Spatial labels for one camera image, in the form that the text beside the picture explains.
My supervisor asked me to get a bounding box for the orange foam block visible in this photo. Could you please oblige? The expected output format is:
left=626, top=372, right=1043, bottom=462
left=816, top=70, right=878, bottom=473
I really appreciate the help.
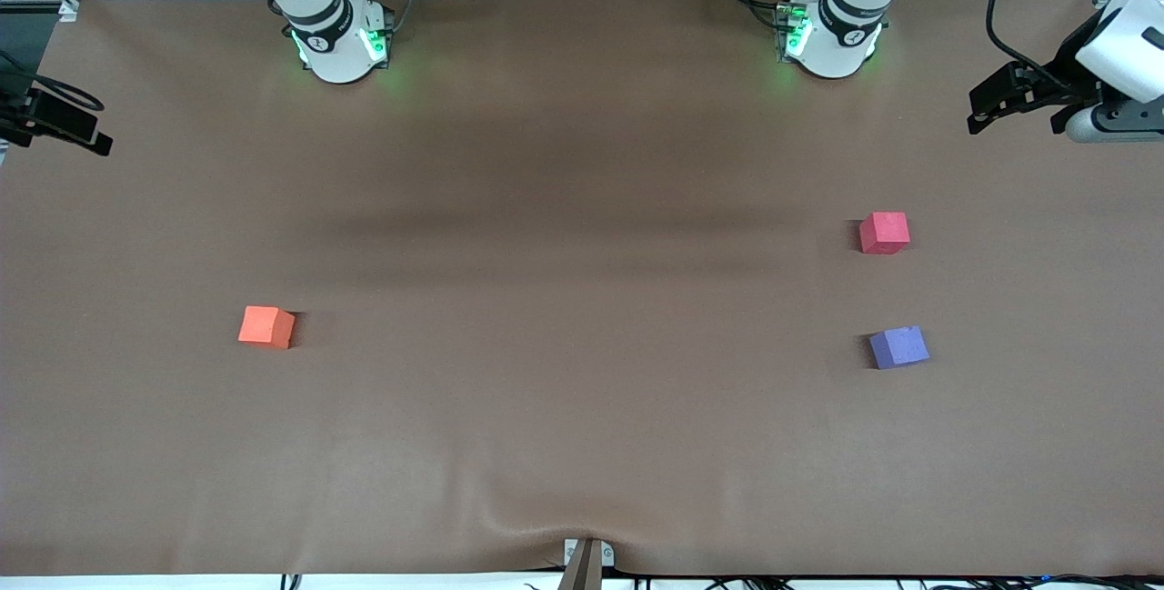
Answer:
left=238, top=305, right=296, bottom=350

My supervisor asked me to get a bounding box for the red foam block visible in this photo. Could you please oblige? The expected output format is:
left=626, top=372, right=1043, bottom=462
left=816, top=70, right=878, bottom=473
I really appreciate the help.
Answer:
left=859, top=212, right=911, bottom=255

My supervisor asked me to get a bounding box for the purple foam block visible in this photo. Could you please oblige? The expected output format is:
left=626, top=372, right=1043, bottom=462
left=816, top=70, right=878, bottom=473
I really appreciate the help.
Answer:
left=868, top=325, right=931, bottom=370

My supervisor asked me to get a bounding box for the brown table mat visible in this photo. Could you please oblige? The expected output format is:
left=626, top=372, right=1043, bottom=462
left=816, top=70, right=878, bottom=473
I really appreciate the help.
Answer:
left=0, top=0, right=1164, bottom=578

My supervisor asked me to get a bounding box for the brown support bar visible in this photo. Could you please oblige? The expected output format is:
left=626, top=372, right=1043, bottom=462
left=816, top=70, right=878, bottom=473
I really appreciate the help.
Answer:
left=557, top=539, right=606, bottom=590

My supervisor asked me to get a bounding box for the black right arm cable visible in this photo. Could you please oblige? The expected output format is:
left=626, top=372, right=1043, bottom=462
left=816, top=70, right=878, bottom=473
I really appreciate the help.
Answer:
left=0, top=51, right=106, bottom=115

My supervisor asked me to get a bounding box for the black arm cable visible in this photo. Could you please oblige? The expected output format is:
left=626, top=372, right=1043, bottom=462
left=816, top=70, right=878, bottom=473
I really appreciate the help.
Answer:
left=0, top=51, right=106, bottom=115
left=986, top=0, right=1107, bottom=93

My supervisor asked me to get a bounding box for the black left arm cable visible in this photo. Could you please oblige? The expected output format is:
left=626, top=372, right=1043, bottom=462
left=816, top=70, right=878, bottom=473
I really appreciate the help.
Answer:
left=986, top=0, right=1107, bottom=93

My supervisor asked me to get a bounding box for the grey metal bracket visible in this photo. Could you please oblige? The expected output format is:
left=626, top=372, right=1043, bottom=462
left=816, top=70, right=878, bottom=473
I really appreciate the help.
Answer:
left=563, top=538, right=616, bottom=569

